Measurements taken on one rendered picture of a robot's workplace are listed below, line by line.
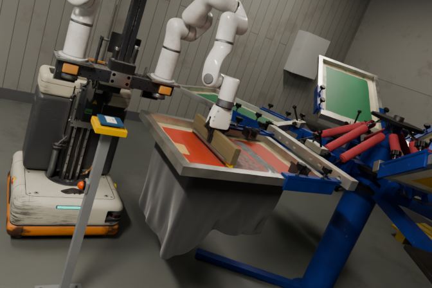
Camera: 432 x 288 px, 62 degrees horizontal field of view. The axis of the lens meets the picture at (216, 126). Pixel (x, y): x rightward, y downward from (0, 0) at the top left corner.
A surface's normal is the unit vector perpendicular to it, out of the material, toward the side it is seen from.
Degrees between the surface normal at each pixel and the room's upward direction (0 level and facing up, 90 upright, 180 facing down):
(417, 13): 90
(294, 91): 90
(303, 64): 90
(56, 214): 90
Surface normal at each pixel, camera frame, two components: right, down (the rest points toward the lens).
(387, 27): -0.83, -0.15
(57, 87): 0.45, 0.38
